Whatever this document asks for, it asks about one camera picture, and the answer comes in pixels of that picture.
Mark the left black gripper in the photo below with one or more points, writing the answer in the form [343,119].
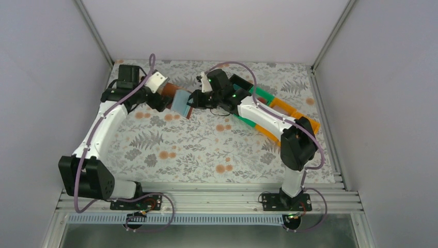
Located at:
[160,107]

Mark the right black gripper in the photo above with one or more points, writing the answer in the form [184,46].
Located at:
[196,95]

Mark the brown leather card holder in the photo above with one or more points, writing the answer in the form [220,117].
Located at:
[179,99]

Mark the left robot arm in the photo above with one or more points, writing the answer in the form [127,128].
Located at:
[85,173]

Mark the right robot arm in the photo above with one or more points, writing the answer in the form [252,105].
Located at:
[297,146]

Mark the black storage bin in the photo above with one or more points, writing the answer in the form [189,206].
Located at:
[240,83]

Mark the floral table mat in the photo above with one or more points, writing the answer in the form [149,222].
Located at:
[210,147]

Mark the green storage bin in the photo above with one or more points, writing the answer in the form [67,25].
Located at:
[250,107]

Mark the orange storage bin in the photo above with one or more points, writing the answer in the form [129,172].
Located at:
[288,110]

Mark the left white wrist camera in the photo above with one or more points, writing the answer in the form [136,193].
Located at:
[156,81]

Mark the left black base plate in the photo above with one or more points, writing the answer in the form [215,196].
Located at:
[147,202]

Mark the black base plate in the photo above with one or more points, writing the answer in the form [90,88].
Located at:
[277,202]
[147,202]

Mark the aluminium rail frame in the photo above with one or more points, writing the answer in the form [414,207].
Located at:
[213,204]

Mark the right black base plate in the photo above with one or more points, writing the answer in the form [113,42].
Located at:
[277,202]

